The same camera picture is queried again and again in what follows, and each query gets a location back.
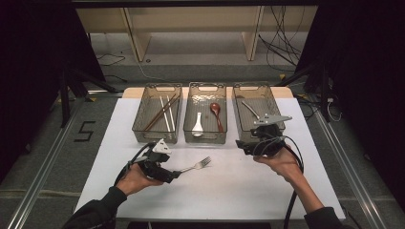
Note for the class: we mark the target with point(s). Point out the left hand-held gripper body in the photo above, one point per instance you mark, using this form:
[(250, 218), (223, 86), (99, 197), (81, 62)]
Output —
[(153, 168)]

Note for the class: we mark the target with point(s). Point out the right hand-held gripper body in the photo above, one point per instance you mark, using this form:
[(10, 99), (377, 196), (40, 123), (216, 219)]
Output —
[(270, 143)]

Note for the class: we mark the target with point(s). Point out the metal table knife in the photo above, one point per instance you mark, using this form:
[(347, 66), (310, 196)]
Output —
[(250, 108)]

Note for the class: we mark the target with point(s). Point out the metal fork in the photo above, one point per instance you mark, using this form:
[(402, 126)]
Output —
[(202, 163)]

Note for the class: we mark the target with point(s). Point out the clear grey plastic bin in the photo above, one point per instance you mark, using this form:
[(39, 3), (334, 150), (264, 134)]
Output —
[(205, 95), (149, 111), (264, 101)]

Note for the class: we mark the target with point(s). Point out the brown wooden chopstick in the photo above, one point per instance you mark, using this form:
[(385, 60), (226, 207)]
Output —
[(159, 114), (163, 114)]

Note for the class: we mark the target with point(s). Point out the white ceramic spoon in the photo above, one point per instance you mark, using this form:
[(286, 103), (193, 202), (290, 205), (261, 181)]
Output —
[(197, 129)]

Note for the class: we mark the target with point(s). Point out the reddish brown wooden spoon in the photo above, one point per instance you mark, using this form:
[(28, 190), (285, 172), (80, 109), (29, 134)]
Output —
[(215, 108)]

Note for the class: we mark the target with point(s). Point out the person's left hand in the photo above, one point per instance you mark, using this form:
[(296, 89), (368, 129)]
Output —
[(133, 183)]

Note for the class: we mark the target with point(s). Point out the person's right hand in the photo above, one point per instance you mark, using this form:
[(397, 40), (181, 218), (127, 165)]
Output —
[(285, 165)]

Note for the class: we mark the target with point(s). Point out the white table cover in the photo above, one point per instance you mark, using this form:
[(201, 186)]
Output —
[(127, 127)]

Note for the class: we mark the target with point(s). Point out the black metal stand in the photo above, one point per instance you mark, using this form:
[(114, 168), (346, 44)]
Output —
[(324, 95), (65, 98)]

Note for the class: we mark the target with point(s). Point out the dark curtain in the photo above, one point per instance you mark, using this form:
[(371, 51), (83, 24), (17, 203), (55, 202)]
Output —
[(372, 95), (31, 79)]

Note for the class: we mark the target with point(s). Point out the beige wooden desk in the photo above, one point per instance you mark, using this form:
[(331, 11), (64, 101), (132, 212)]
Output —
[(191, 19)]

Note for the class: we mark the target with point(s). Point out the aluminium floor rail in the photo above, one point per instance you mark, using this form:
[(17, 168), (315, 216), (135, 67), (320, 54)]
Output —
[(41, 178), (350, 175)]

